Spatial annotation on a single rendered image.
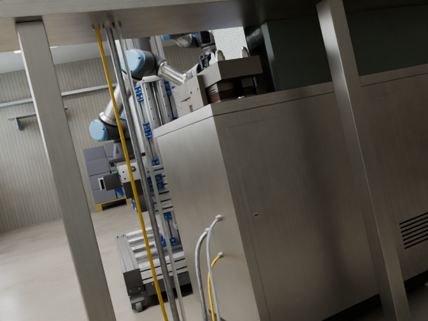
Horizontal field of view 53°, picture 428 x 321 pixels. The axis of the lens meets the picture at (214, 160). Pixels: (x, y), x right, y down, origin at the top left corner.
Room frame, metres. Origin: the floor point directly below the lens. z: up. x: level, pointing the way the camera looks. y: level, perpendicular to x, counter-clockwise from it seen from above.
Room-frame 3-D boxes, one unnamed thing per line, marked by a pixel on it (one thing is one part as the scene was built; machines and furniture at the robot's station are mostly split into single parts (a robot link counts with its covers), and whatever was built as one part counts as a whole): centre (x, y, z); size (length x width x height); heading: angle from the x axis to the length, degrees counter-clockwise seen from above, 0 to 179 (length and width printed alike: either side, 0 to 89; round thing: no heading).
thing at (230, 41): (1.67, -0.17, 1.11); 0.23 x 0.01 x 0.18; 24
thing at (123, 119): (2.42, 0.48, 0.98); 0.13 x 0.12 x 0.14; 152
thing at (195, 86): (1.53, 0.01, 0.97); 0.10 x 0.03 x 0.11; 24
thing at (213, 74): (1.58, -0.07, 1.00); 0.40 x 0.16 x 0.06; 24
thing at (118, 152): (2.43, 0.48, 0.87); 0.15 x 0.15 x 0.10
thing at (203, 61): (1.88, -0.07, 1.12); 0.12 x 0.08 x 0.09; 24
